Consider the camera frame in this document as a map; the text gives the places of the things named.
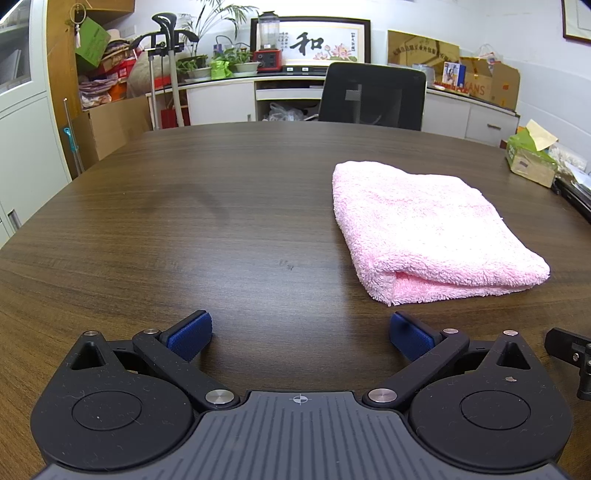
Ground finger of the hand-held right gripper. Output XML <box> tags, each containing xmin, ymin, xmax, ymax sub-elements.
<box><xmin>545</xmin><ymin>327</ymin><xmax>591</xmax><ymax>400</ymax></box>

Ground mop handle with teal clip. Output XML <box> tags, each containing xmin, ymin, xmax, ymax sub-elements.
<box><xmin>62</xmin><ymin>97</ymin><xmax>85</xmax><ymax>179</ymax></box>

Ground large cardboard box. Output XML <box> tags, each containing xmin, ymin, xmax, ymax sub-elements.
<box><xmin>69</xmin><ymin>95</ymin><xmax>153</xmax><ymax>163</ymax></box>

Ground white glass door cabinet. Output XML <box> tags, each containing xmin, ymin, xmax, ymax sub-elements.
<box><xmin>0</xmin><ymin>0</ymin><xmax>73</xmax><ymax>250</ymax></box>

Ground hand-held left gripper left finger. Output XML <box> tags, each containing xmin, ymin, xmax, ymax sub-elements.
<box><xmin>69</xmin><ymin>310</ymin><xmax>236</xmax><ymax>411</ymax></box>

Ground blue picture box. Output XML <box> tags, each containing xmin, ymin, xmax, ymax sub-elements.
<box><xmin>442</xmin><ymin>61</ymin><xmax>466</xmax><ymax>88</ymax></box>

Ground potted green plant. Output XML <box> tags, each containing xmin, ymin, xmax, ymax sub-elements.
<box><xmin>178</xmin><ymin>54</ymin><xmax>213</xmax><ymax>83</ymax></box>
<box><xmin>215</xmin><ymin>37</ymin><xmax>262</xmax><ymax>76</ymax></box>

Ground green tissue box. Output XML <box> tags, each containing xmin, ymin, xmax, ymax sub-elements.
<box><xmin>505</xmin><ymin>119</ymin><xmax>559</xmax><ymax>188</ymax></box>

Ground open cardboard box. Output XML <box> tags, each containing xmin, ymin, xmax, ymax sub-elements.
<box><xmin>459</xmin><ymin>56</ymin><xmax>521</xmax><ymax>112</ymax></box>

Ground black office chair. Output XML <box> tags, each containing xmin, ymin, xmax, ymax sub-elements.
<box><xmin>318</xmin><ymin>62</ymin><xmax>427</xmax><ymax>132</ymax></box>

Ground red blender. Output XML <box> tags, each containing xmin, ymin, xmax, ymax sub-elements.
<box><xmin>252</xmin><ymin>11</ymin><xmax>283</xmax><ymax>73</ymax></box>

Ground red paper bag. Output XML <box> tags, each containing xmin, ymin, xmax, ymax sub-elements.
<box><xmin>160</xmin><ymin>106</ymin><xmax>190</xmax><ymax>129</ymax></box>

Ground pink towel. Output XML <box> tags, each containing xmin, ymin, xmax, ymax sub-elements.
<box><xmin>332</xmin><ymin>161</ymin><xmax>551</xmax><ymax>306</ymax></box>

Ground small dark picture frame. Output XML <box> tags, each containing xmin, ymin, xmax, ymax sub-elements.
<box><xmin>561</xmin><ymin>0</ymin><xmax>591</xmax><ymax>46</ymax></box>

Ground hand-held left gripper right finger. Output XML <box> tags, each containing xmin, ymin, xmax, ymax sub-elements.
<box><xmin>362</xmin><ymin>311</ymin><xmax>532</xmax><ymax>411</ymax></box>

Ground clear plastic bag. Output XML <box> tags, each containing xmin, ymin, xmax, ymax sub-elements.
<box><xmin>268</xmin><ymin>102</ymin><xmax>305</xmax><ymax>121</ymax></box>

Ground wooden shelf unit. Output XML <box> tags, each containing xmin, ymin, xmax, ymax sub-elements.
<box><xmin>46</xmin><ymin>0</ymin><xmax>153</xmax><ymax>172</ymax></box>

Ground framed calligraphy with lotus flowers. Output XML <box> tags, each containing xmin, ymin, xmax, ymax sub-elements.
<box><xmin>250</xmin><ymin>17</ymin><xmax>371</xmax><ymax>65</ymax></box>

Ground golden plaque board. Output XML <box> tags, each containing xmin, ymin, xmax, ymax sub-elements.
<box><xmin>387</xmin><ymin>30</ymin><xmax>461</xmax><ymax>85</ymax></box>

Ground black flat device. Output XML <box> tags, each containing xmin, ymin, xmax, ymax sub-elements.
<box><xmin>551</xmin><ymin>175</ymin><xmax>591</xmax><ymax>214</ymax></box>

